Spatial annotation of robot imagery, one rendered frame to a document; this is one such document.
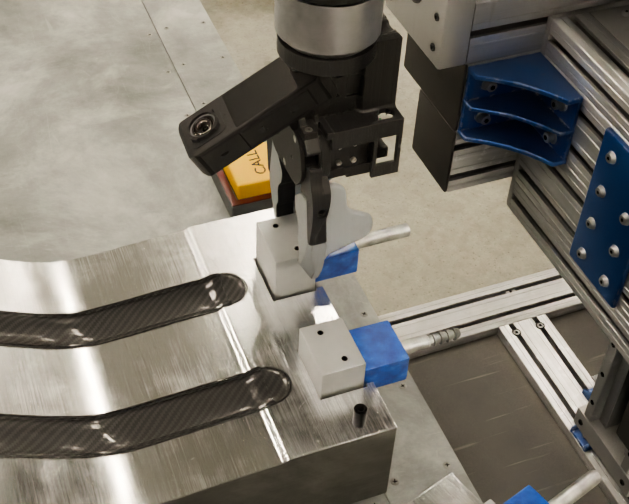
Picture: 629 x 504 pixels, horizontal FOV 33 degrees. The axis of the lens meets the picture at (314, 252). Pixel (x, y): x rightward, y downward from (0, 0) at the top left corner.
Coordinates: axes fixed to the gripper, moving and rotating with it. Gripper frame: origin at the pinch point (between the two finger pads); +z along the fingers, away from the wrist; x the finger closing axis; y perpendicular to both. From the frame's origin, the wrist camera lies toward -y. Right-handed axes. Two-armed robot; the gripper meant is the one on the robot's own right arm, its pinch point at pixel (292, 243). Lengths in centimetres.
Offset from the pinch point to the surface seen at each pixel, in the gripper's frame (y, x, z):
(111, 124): -7.8, 36.3, 12.5
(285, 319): -2.3, -4.8, 3.5
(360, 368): 0.7, -13.2, 1.3
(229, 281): -5.2, 1.0, 3.8
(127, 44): -2, 51, 12
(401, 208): 61, 91, 92
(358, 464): -0.9, -17.7, 7.1
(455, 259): 65, 73, 92
